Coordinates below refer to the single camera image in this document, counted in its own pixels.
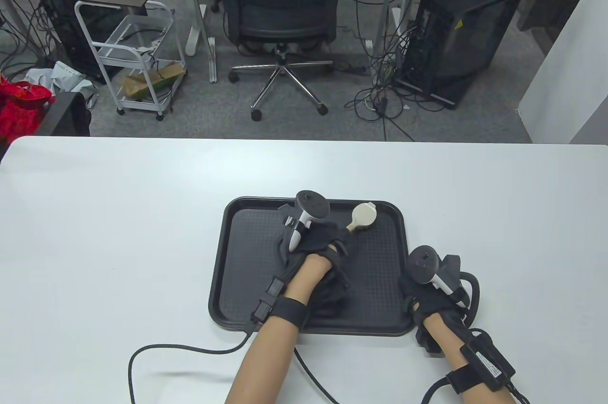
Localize black plastic tray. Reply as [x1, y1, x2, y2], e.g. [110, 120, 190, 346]
[208, 196, 416, 337]

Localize black left wrist sensor box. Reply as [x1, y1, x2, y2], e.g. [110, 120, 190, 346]
[250, 277, 285, 326]

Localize black labelled right wrist box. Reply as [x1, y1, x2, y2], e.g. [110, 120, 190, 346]
[458, 328, 517, 393]

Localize black braided left cable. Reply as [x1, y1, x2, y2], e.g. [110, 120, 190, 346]
[127, 326, 252, 404]

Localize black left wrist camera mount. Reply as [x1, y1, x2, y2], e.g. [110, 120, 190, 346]
[306, 271, 352, 321]

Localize white pot brush wooden handle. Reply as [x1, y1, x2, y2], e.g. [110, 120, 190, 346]
[346, 203, 377, 233]

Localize brown cardboard packaging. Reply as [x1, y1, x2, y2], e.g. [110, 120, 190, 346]
[121, 63, 187, 101]

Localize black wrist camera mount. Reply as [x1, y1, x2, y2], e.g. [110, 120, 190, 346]
[306, 271, 352, 321]
[415, 323, 443, 356]

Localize black left wrist strap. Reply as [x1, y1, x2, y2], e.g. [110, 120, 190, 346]
[264, 297, 309, 328]

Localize person's left forearm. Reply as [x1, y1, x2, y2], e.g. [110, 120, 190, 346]
[223, 254, 333, 404]

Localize person's right forearm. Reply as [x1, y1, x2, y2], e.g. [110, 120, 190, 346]
[420, 314, 518, 404]

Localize white and grey controller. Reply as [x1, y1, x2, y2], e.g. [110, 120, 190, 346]
[408, 245, 471, 309]
[284, 190, 331, 252]

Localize black right wrist strap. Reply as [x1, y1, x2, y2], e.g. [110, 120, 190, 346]
[446, 364, 480, 395]

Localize white and grey left controller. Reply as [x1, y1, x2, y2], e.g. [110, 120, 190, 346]
[284, 190, 331, 252]

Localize tangle of black floor cables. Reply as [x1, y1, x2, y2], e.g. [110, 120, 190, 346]
[343, 0, 456, 142]

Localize person's left hand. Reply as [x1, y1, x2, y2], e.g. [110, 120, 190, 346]
[277, 219, 353, 290]

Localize white and grey right controller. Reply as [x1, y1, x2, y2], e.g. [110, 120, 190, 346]
[408, 245, 471, 309]

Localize black chair back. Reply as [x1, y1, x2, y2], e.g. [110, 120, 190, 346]
[36, 92, 92, 137]

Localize black mesh office chair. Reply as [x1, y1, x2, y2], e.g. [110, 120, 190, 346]
[202, 0, 348, 122]

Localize grey plastic bags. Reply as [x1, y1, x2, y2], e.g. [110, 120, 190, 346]
[24, 61, 99, 107]

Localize white desk foot bar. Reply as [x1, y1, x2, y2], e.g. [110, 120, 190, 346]
[207, 36, 218, 84]

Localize black wrist strap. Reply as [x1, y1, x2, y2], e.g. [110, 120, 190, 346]
[446, 364, 480, 395]
[264, 297, 309, 328]

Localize red bag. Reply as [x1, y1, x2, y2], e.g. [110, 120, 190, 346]
[0, 75, 56, 141]

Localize white metal utility cart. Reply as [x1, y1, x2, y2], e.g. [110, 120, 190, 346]
[74, 0, 187, 122]

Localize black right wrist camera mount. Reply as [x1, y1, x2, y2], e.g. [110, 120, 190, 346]
[415, 323, 443, 356]

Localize person's right hand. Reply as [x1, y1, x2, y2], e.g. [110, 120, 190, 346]
[398, 271, 471, 328]

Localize black computer tower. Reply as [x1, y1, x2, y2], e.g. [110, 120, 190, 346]
[27, 0, 130, 84]
[393, 0, 527, 110]

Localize thin black left cable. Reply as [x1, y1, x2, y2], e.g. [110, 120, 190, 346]
[294, 347, 340, 404]

